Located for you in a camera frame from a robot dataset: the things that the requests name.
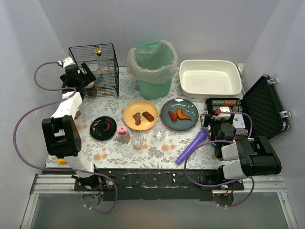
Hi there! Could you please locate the orange chicken wing left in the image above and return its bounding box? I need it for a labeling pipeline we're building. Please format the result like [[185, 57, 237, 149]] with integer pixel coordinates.
[[168, 111, 178, 122]]

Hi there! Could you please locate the yellow plastic plate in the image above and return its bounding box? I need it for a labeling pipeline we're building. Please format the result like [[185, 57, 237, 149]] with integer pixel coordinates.
[[123, 100, 159, 131]]

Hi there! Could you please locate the black wire cage rack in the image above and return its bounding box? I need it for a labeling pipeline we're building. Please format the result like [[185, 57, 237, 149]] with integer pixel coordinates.
[[68, 43, 119, 98]]

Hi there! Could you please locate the red owl toy block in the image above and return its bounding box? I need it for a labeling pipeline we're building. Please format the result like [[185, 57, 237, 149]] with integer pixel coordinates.
[[74, 112, 81, 120]]

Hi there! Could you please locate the playing card deck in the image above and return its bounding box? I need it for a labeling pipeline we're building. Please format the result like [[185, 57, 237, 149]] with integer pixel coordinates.
[[233, 114, 245, 129]]

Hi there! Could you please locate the clear cup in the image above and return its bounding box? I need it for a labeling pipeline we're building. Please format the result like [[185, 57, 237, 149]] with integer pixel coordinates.
[[153, 125, 166, 139], [132, 133, 144, 148]]

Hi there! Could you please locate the white rectangular basin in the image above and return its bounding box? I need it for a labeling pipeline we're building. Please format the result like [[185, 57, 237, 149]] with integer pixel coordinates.
[[179, 60, 242, 99]]

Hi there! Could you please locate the glass bottle gold cap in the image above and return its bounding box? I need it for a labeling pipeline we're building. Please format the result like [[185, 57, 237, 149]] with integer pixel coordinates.
[[94, 45, 111, 74]]

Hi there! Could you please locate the pink bin liner bag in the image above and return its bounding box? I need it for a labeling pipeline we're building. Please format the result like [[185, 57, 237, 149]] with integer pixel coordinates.
[[127, 40, 178, 84]]

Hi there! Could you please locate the clear jar blue label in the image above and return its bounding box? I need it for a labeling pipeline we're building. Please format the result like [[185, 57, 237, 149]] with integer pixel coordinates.
[[89, 63, 105, 88]]

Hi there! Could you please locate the floral table mat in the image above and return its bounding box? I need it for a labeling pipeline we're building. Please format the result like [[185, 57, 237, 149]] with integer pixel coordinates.
[[45, 66, 253, 169]]

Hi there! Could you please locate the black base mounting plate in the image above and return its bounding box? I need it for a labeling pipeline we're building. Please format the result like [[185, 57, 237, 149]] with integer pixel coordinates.
[[42, 167, 246, 202]]

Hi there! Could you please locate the purple toy microphone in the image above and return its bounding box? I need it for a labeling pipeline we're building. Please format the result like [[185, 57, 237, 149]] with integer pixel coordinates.
[[175, 130, 209, 165]]

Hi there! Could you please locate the pink lid spice jar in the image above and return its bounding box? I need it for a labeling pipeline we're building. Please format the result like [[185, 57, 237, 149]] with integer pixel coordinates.
[[118, 125, 131, 144]]

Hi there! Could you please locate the black small plate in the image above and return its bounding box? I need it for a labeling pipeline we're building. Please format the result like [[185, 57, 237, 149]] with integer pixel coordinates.
[[90, 116, 117, 141]]

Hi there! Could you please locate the red chili pepper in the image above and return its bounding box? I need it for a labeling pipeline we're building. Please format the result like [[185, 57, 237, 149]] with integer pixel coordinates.
[[103, 121, 111, 132]]

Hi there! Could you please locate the green trash bin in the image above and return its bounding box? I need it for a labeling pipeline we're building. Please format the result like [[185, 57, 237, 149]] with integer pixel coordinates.
[[130, 40, 178, 100]]

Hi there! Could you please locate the purple grey chip stack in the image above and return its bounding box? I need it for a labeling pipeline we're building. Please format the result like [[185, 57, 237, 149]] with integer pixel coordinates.
[[212, 106, 220, 113]]

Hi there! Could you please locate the brown jar white lid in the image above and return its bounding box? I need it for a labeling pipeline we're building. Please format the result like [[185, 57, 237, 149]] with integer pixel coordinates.
[[85, 82, 97, 97]]

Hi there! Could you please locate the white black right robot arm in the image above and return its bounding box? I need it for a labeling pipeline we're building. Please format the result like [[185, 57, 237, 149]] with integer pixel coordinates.
[[201, 107, 282, 180]]

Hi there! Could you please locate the brown meat piece left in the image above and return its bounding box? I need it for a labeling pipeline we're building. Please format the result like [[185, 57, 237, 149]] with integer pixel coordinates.
[[133, 112, 141, 125]]

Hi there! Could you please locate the brown meat piece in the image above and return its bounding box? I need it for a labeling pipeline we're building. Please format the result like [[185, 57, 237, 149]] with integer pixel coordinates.
[[133, 112, 141, 125], [142, 111, 154, 122]]

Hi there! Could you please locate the black poker chip case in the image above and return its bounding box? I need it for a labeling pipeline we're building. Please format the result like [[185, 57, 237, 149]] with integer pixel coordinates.
[[200, 74, 291, 139]]

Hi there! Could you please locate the orange chicken wing right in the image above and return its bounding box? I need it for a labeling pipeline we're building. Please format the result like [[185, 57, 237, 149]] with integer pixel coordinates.
[[176, 108, 192, 121]]

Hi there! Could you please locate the orange chicken wing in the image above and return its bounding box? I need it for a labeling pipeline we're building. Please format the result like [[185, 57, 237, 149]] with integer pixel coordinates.
[[168, 111, 178, 122], [176, 108, 192, 121]]

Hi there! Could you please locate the brown meat piece right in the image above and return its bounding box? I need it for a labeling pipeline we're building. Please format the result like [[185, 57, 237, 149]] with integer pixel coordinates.
[[142, 111, 154, 122]]

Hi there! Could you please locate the red tan chip stack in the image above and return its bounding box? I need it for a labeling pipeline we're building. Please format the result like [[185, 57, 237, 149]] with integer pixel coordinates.
[[224, 100, 241, 107]]

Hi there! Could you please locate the yellow toy brick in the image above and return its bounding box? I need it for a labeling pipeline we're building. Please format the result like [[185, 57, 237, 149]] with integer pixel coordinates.
[[57, 159, 67, 165]]

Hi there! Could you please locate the green blue chip stack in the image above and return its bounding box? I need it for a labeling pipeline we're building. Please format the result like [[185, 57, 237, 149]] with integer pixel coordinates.
[[212, 100, 225, 106]]

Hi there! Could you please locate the blue glazed ceramic plate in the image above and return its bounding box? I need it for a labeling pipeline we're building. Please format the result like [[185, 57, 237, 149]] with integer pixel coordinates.
[[161, 98, 199, 131]]

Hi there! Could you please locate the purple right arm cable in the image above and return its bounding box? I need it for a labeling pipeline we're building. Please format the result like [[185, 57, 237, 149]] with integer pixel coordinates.
[[184, 112, 255, 208]]

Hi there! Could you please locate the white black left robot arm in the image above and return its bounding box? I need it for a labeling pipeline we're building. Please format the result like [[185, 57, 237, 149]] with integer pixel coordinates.
[[42, 57, 94, 178]]

